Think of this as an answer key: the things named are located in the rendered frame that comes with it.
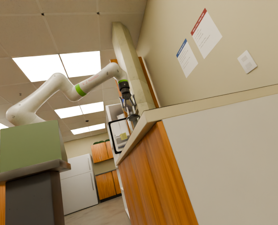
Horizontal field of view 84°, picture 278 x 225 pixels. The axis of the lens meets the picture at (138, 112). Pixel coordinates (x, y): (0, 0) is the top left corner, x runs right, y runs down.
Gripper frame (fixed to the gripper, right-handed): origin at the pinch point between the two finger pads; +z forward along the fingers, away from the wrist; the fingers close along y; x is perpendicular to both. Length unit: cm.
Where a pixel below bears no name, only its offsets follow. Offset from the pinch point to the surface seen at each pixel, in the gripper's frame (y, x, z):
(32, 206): 64, 22, 46
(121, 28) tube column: -25, -32, -130
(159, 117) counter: 8, 73, 31
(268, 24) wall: -60, 74, -2
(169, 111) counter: 5, 73, 30
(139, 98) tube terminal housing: -20.4, -31.8, -24.7
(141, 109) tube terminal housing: -19.2, -31.8, -11.9
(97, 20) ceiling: 3, -29, -142
